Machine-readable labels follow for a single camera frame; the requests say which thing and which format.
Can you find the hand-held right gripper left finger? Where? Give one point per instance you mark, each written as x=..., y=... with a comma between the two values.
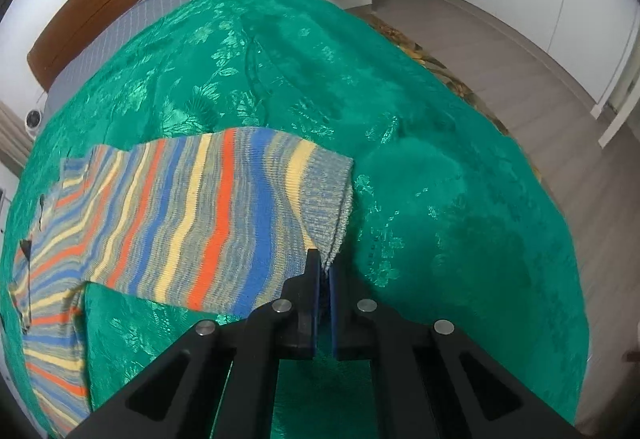
x=314, y=299

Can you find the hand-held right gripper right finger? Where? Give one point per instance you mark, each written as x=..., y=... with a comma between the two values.
x=334, y=304

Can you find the striped knit sweater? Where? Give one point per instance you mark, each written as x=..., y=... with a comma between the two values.
x=190, y=229

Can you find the green floral blanket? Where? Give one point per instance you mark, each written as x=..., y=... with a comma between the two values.
x=350, y=129

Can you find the patterned brown bed cover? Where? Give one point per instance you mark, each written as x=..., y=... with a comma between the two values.
x=440, y=69

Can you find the grey checked bed sheet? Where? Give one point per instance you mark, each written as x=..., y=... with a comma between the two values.
x=150, y=14

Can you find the small white fan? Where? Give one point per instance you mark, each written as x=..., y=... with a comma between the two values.
x=34, y=120

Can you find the beige curtain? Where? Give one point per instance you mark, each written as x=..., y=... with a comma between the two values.
x=12, y=139

